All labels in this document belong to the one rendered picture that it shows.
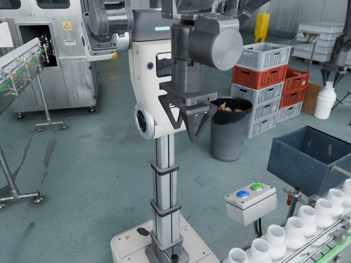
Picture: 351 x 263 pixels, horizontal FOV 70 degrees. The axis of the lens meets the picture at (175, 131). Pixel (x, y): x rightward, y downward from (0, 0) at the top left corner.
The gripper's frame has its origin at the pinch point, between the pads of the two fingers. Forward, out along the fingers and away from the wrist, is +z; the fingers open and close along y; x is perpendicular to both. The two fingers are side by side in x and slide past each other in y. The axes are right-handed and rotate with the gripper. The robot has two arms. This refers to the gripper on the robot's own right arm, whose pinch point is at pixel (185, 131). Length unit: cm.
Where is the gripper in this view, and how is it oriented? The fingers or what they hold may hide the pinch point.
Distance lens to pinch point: 50.2
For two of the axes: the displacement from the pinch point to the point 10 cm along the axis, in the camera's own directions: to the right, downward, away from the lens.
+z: -0.1, 8.8, 4.7
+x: 8.5, -2.4, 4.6
